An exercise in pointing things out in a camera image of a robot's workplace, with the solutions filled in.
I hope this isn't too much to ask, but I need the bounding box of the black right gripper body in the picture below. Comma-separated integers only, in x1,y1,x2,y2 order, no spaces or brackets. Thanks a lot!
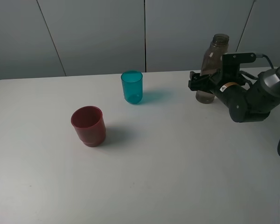
208,70,251,122

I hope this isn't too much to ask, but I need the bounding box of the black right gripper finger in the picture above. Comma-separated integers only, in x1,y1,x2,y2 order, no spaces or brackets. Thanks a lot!
188,79,215,94
189,71,218,82

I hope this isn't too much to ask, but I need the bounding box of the smoky transparent water bottle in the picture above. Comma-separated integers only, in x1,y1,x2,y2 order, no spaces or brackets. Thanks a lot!
196,34,229,104

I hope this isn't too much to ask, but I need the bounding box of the teal transparent plastic cup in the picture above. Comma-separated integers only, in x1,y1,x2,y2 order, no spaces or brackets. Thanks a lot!
121,70,143,104

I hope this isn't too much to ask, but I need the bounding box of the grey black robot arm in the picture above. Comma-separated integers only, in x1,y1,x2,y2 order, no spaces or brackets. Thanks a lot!
188,53,280,123

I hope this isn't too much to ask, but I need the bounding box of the red plastic cup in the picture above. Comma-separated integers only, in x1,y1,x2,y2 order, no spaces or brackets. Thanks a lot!
70,106,106,147

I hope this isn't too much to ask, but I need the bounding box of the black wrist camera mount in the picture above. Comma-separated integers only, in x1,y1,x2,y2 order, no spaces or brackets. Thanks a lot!
222,52,256,80

